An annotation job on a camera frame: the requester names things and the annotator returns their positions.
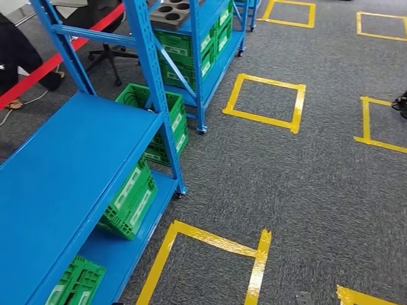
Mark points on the blue metal shelf rack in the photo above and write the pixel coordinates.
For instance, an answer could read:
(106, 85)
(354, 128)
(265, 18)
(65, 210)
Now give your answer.
(222, 63)
(63, 168)
(252, 14)

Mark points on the grey robot body part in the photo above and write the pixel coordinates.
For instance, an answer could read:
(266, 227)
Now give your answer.
(303, 299)

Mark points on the yellow floor tape square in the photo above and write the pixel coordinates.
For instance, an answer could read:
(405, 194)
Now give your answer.
(206, 239)
(356, 296)

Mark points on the grey foam tray with holes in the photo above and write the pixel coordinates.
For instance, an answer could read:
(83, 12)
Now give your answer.
(168, 17)

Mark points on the black office chair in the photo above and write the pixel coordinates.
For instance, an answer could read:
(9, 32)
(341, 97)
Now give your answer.
(108, 54)

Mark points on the red barrier belt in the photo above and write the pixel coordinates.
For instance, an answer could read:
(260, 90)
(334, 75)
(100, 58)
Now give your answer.
(38, 71)

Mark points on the person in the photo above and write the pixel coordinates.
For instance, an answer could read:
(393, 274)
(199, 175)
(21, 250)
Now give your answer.
(16, 50)

